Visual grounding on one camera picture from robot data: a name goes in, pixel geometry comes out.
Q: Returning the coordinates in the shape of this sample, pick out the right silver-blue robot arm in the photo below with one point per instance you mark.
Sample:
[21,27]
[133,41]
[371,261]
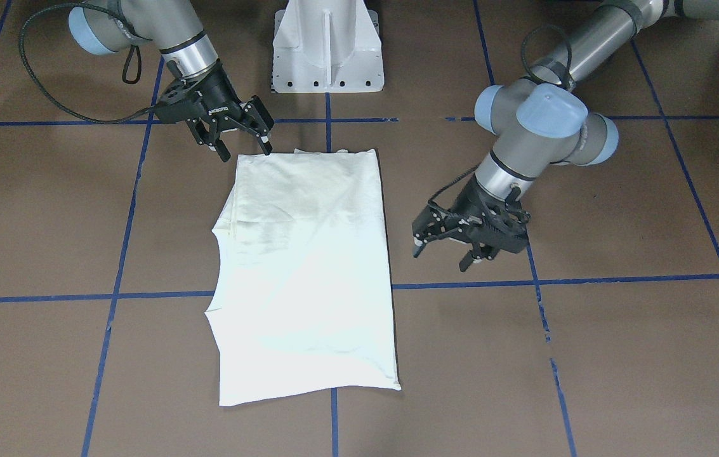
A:
[107,27]

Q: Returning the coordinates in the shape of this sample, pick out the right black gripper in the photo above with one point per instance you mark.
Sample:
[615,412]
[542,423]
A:
[217,95]

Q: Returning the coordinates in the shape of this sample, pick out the cream long-sleeve cat shirt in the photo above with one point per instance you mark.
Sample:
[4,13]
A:
[303,300]

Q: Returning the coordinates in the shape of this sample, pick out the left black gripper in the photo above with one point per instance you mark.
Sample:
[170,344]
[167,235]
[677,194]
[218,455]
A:
[468,198]

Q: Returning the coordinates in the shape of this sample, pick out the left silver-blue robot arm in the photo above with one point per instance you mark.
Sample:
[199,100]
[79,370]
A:
[539,122]

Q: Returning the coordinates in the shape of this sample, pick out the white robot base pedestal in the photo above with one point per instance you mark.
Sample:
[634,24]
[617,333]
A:
[327,47]

